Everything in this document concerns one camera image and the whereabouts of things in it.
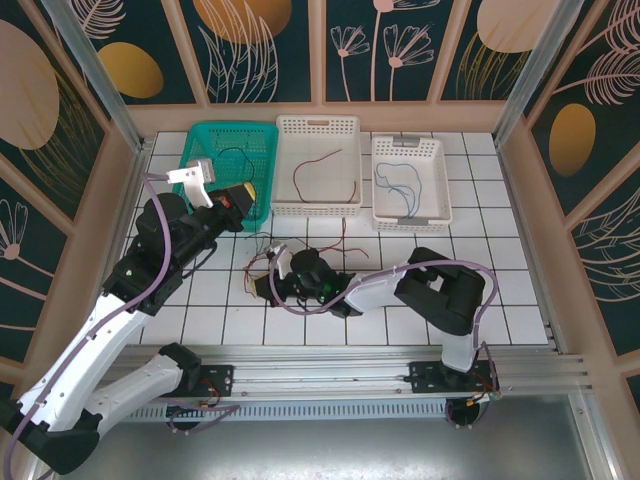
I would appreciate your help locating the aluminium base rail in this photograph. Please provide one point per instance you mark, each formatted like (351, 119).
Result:
(320, 375)

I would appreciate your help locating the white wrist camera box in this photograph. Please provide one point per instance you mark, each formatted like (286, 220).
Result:
(280, 260)
(195, 172)

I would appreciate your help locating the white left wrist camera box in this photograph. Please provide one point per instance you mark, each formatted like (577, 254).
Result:
(195, 172)

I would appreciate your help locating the aluminium side rail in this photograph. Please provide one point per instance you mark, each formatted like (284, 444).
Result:
(525, 240)
(134, 190)

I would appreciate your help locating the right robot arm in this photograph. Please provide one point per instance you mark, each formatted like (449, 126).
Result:
(380, 292)

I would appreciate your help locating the wall panel oval and feathers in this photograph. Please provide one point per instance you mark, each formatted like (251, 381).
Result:
(572, 140)

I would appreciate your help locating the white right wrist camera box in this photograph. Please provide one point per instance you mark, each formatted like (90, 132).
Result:
(280, 260)

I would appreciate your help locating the teal plastic mesh basket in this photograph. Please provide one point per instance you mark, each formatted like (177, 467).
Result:
(230, 170)

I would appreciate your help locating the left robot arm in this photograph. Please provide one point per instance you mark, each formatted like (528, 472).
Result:
(90, 350)

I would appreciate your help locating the wall panel single flower outline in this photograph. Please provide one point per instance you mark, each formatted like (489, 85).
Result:
(25, 260)

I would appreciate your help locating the small white plastic basket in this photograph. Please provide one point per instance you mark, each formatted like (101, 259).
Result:
(385, 145)

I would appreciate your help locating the grey metal base plate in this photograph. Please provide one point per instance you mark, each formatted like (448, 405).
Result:
(300, 450)

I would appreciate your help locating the large white plastic basket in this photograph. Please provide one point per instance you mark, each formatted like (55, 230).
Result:
(325, 185)

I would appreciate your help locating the wall panel orange disc leaves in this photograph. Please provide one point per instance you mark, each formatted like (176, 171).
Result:
(240, 20)

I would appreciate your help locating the wall panel pale disc strands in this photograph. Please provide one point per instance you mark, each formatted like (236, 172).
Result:
(505, 25)
(25, 100)

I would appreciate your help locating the aluminium corner post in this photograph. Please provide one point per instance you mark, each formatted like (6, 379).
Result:
(100, 90)
(530, 75)

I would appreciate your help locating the wall panel pink flowers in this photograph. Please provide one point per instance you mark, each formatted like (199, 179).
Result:
(400, 30)

